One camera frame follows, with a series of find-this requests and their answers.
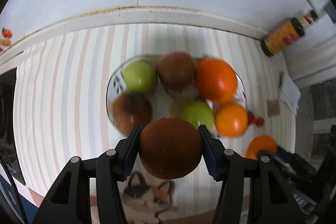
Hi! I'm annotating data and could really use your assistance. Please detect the orange front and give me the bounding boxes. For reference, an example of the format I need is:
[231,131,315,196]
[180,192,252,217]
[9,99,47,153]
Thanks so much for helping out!
[245,135,278,160]

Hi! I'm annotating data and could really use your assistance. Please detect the green apple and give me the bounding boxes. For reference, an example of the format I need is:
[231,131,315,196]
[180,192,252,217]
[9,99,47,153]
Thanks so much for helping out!
[123,60,158,93]
[180,100,214,131]

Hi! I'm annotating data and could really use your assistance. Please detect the brown round fruit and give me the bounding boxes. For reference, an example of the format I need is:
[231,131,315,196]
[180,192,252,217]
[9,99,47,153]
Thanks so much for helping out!
[139,118,202,180]

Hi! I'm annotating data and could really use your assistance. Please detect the dark red apple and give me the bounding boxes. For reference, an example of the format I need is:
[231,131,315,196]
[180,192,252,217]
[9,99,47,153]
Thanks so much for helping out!
[108,92,153,136]

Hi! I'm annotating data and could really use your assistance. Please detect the cherry tomato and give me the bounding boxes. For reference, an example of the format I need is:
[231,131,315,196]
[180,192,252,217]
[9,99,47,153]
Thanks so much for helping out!
[255,117,265,127]
[247,111,255,125]

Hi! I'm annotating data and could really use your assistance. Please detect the large orange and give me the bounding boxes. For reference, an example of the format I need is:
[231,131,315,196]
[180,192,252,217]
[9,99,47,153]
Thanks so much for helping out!
[194,57,238,104]

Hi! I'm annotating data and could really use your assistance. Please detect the red yellow apple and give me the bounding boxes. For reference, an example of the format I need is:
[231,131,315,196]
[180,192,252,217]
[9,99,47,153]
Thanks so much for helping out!
[155,51,196,91]

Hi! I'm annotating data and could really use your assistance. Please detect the small brown card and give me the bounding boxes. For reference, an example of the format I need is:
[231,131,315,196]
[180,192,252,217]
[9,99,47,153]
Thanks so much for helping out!
[266,99,280,117]

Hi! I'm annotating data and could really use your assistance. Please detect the white floral oval plate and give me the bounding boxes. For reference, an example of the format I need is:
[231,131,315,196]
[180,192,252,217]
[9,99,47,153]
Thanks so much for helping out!
[105,54,247,131]

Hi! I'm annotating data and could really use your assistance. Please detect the striped cat print table mat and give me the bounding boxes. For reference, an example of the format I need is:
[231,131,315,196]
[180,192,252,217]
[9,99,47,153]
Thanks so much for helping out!
[13,24,295,223]

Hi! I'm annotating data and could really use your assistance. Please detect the black gas stove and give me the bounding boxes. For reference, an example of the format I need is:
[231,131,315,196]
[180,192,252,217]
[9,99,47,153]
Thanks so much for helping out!
[0,69,26,185]

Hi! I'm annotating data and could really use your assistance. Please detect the dark soy sauce bottle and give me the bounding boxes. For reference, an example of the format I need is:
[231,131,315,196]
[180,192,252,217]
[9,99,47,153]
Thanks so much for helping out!
[261,10,318,57]

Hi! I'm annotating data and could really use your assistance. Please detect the colourful wall sticker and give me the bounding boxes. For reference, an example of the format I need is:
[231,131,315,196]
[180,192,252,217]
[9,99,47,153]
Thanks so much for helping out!
[0,27,13,53]

